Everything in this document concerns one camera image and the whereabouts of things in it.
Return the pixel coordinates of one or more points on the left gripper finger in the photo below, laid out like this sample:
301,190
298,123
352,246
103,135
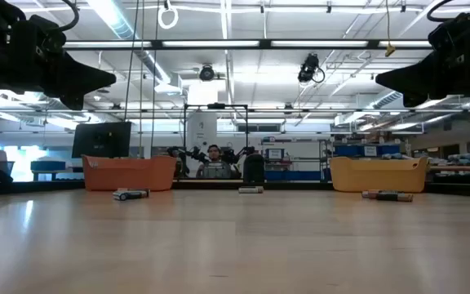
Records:
80,71
74,92

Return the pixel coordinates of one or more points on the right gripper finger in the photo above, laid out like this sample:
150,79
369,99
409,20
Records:
416,92
412,71

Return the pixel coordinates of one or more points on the yellow plastic bin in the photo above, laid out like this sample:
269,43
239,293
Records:
378,175

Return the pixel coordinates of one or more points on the yellow hanging connector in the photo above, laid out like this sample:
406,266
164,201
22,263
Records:
390,50

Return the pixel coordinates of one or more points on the dark flat monitor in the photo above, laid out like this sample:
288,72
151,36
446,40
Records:
101,139

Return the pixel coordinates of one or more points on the blue shelf bins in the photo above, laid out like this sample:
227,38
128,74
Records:
365,150

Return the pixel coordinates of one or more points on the orange plastic bin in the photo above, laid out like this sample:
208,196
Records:
129,173

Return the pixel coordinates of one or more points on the round black ceiling device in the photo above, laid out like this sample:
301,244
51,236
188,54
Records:
207,72

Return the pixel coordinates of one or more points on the blue storage cabinet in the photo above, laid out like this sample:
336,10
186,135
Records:
292,175

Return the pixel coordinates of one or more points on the overhead light bar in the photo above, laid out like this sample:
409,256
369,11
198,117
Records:
264,43

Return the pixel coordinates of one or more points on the small blue monitor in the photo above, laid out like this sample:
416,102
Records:
275,154

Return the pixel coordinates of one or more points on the person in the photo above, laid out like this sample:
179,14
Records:
214,163

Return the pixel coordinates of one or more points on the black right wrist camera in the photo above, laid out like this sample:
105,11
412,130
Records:
445,36

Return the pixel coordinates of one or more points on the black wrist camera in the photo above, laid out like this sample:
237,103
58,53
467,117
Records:
47,36
445,36

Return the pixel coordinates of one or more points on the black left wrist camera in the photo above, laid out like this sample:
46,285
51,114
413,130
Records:
47,36

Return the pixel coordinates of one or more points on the black overhead camera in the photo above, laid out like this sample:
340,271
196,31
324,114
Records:
309,67

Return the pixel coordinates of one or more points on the black metal frame stand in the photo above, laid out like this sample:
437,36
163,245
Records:
216,105

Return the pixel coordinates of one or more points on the black aluminium table frame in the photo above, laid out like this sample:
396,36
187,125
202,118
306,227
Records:
292,185

